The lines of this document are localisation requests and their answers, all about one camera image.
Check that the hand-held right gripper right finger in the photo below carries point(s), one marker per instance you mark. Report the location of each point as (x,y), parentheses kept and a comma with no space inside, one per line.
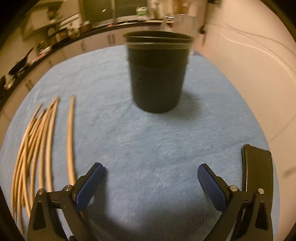
(211,185)

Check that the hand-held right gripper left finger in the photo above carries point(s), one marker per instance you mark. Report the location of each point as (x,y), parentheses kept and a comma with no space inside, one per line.
(89,187)

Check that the bunch of wooden chopsticks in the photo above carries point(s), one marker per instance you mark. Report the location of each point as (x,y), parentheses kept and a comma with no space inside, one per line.
(49,139)

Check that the metal chopstick holder cup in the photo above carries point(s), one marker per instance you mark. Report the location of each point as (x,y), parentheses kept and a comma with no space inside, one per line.
(157,81)

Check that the black flat plastic object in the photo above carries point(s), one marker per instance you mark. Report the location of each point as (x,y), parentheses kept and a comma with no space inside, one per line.
(256,166)

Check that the blue towel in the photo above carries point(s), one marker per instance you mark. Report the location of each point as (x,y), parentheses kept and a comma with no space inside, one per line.
(138,143)

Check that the beige lower kitchen cabinets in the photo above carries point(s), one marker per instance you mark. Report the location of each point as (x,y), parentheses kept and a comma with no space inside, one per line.
(97,44)

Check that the brown cooking pot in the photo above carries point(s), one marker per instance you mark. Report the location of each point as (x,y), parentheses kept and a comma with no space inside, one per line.
(86,27)

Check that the frosted glass pitcher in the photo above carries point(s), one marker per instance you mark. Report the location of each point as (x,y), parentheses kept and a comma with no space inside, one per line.
(186,23)

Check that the kitchen window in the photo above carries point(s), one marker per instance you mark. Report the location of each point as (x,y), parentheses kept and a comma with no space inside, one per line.
(129,9)

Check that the white detergent bottle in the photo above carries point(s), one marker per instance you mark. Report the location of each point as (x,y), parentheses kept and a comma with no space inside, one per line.
(142,11)

